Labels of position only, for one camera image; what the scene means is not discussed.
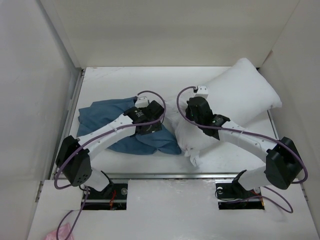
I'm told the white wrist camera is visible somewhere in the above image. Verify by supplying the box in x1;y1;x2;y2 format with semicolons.
134;96;150;109
193;85;209;99

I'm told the white pillow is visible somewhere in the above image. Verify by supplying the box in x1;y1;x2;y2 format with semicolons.
165;58;282;167

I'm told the aluminium rail frame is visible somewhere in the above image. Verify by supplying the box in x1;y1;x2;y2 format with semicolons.
34;67;308;202

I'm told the pink plastic bag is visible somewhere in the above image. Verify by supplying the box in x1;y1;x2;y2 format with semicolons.
44;223;74;240

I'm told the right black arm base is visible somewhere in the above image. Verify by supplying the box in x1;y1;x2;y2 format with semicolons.
214;182;265;210

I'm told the blue pillowcase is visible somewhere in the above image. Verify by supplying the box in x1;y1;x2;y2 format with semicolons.
76;97;182;155

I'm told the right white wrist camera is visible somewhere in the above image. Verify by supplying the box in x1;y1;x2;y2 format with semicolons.
193;85;209;99

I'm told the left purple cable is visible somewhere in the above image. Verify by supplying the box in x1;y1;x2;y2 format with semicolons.
53;90;167;238

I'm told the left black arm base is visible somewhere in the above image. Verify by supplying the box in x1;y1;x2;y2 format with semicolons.
80;180;128;211

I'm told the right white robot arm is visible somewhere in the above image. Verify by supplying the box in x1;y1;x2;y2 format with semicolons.
186;96;303;197

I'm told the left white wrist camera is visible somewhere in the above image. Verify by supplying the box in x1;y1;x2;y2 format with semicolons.
134;96;150;109

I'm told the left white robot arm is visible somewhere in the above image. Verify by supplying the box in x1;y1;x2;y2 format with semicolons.
54;100;166;199

